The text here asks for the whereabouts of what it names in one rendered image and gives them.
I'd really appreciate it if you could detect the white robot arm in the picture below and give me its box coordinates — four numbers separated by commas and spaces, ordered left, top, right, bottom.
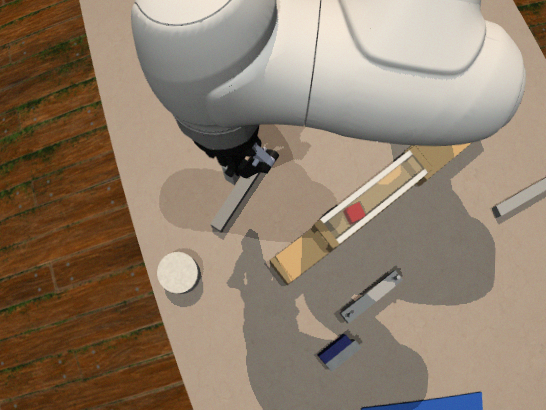
131, 0, 526, 150

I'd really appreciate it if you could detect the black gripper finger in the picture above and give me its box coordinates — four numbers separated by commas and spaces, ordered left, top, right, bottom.
224, 142, 279, 185
206, 153, 230, 182

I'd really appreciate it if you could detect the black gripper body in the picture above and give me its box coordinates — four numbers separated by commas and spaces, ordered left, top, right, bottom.
193, 126, 262, 157

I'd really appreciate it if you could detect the blue flat rectangular pad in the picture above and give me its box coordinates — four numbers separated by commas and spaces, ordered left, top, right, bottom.
361, 392, 483, 410

